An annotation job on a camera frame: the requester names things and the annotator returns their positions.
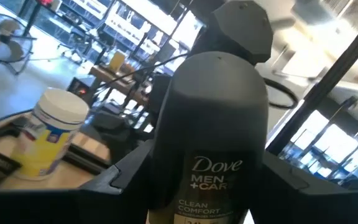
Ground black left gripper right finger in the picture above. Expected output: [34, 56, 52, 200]
[249, 151, 348, 224]

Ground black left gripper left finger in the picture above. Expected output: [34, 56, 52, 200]
[79, 139, 154, 224]

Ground dark grey deodorant stick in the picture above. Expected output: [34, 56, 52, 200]
[147, 50, 270, 224]

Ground yellow disinfectant wipes canister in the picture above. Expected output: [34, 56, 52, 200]
[11, 87, 90, 182]

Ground wooden background table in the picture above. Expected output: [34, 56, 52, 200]
[88, 63, 150, 106]

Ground black upright pole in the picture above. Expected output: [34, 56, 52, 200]
[265, 11, 358, 156]

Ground yellow cup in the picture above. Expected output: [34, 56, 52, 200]
[108, 50, 127, 73]

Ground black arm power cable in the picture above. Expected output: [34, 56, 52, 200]
[262, 77, 300, 110]

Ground floor fan wire guard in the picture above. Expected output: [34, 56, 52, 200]
[0, 12, 38, 76]

